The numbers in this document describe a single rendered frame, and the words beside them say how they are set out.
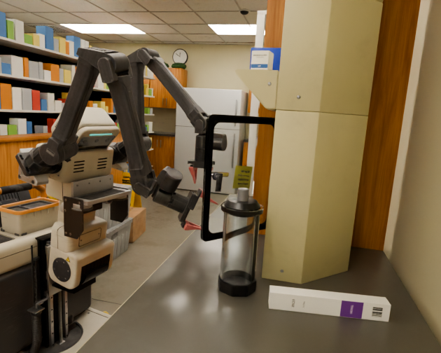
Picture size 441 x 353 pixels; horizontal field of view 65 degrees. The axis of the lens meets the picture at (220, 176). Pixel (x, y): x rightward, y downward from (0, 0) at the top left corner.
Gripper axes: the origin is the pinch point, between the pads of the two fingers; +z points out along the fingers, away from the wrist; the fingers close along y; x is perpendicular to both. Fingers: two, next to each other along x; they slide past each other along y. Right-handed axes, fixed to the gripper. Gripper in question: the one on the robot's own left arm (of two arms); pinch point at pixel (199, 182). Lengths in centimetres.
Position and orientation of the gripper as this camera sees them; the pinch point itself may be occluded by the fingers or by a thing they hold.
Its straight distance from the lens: 147.0
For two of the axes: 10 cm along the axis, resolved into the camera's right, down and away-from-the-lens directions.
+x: 2.3, -1.6, 9.6
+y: 9.7, 1.0, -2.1
